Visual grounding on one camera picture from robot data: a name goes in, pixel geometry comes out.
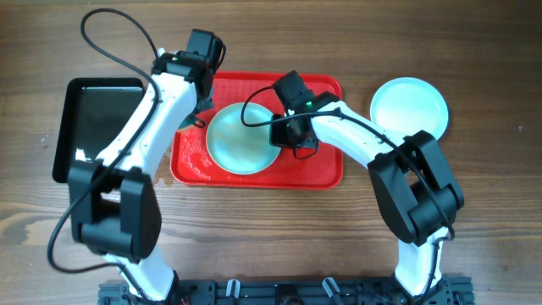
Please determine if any orange green sponge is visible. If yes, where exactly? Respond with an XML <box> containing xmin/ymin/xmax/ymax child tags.
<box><xmin>177</xmin><ymin>118</ymin><xmax>196</xmax><ymax>133</ymax></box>

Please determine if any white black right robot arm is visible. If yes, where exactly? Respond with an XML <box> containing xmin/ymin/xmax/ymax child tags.
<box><xmin>271</xmin><ymin>90</ymin><xmax>465</xmax><ymax>302</ymax></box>

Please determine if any red plastic tray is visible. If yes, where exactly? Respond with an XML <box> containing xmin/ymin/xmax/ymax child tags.
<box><xmin>169</xmin><ymin>70</ymin><xmax>344</xmax><ymax>190</ymax></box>

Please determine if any white plate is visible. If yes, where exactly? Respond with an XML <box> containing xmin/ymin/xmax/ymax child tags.
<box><xmin>369</xmin><ymin>77</ymin><xmax>450</xmax><ymax>140</ymax></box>
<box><xmin>206</xmin><ymin>103</ymin><xmax>281</xmax><ymax>175</ymax></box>

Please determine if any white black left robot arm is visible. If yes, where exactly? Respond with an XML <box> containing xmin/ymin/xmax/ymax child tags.
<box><xmin>63</xmin><ymin>49</ymin><xmax>225</xmax><ymax>304</ymax></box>

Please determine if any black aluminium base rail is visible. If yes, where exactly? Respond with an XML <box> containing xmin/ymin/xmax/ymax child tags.
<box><xmin>97</xmin><ymin>275</ymin><xmax>475</xmax><ymax>305</ymax></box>

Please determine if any black water tray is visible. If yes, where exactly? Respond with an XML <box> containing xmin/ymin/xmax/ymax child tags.
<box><xmin>52</xmin><ymin>77</ymin><xmax>144</xmax><ymax>183</ymax></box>

